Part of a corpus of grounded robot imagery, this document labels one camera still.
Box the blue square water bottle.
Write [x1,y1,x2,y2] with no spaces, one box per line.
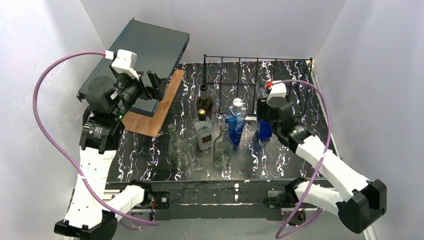
[225,98,248,146]

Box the clear square liquor bottle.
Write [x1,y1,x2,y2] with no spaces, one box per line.
[193,108,213,151]

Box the clear glass bottle green rim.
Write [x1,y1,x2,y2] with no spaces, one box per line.
[212,123,234,169]

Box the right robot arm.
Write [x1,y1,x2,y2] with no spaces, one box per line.
[257,97,387,234]

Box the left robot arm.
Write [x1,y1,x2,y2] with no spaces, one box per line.
[54,69,185,240]

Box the dark green wine bottle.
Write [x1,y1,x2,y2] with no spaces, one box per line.
[195,83,215,121]

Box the clear glass bottle left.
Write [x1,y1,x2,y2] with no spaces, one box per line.
[167,123,192,168]

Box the silver open-end wrench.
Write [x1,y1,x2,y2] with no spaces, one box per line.
[245,119,257,125]

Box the wooden board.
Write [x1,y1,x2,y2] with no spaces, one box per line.
[122,69,185,138]

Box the dark grey metal box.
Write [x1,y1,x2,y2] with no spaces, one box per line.
[76,19,190,117]

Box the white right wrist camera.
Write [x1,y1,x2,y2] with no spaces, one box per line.
[266,80,287,106]

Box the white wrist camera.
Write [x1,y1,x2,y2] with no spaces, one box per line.
[111,49,140,80]
[266,80,287,106]

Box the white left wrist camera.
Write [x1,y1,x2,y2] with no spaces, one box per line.
[111,49,140,80]

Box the black wire wine rack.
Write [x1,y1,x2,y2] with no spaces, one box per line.
[201,54,314,118]

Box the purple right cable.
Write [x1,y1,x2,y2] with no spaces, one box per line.
[273,79,333,240]

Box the purple cable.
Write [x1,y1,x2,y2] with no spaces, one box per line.
[32,50,161,231]
[273,79,333,240]

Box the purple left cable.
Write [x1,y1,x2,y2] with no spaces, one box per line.
[32,50,161,231]

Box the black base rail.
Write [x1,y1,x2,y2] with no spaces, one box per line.
[105,180,319,222]

